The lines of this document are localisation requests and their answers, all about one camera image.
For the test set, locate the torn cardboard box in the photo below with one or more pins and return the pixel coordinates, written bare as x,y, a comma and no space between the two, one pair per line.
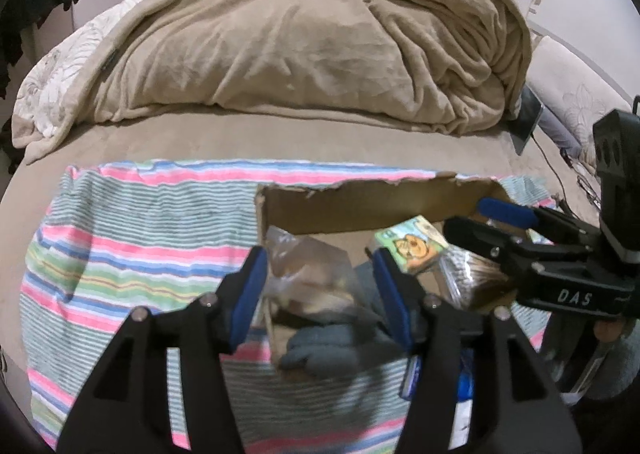
360,204

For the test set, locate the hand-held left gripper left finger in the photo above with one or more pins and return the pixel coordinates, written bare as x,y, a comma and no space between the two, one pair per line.
251,285

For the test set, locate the person's right hand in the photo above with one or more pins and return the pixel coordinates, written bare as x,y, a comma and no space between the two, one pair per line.
607,332

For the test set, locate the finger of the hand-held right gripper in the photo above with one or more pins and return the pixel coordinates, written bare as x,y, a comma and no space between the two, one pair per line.
472,238
502,211

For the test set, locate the white floral pillow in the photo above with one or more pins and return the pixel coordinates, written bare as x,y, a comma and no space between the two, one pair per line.
580,83

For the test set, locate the brown bed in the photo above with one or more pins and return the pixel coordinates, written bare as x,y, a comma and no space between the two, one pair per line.
240,136

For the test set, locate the striped towel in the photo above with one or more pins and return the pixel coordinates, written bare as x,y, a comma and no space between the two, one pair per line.
140,234

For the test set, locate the blue packet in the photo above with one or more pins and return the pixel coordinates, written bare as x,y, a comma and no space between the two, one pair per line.
414,376

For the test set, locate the beige fleece blanket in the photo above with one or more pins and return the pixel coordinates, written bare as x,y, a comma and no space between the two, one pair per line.
310,38

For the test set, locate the white floral quilt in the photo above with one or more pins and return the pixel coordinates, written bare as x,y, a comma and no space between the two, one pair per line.
55,78

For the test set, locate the green cartoon card pack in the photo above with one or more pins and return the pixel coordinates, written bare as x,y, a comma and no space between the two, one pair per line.
412,244

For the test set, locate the grey-blue pillow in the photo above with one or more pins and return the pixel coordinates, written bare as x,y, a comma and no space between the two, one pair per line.
556,129

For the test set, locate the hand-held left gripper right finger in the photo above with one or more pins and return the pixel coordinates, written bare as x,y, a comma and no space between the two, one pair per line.
396,301

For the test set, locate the clear plastic bag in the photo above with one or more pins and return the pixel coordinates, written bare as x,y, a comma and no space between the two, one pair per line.
312,264

